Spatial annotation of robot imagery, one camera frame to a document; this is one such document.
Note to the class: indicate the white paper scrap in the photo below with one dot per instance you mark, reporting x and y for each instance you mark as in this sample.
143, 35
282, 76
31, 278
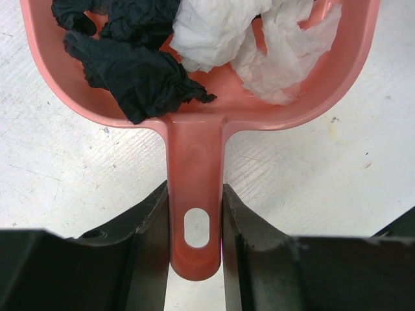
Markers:
261, 40

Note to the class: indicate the large black paper scrap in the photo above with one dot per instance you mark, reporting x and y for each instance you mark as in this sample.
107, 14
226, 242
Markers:
118, 44

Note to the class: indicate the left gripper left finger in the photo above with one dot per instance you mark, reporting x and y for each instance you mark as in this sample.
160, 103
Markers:
120, 265

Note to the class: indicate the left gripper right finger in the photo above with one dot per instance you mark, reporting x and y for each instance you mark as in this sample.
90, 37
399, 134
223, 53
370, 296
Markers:
266, 269

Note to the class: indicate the pink dustpan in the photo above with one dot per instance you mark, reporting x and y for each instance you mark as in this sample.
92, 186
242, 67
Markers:
196, 135

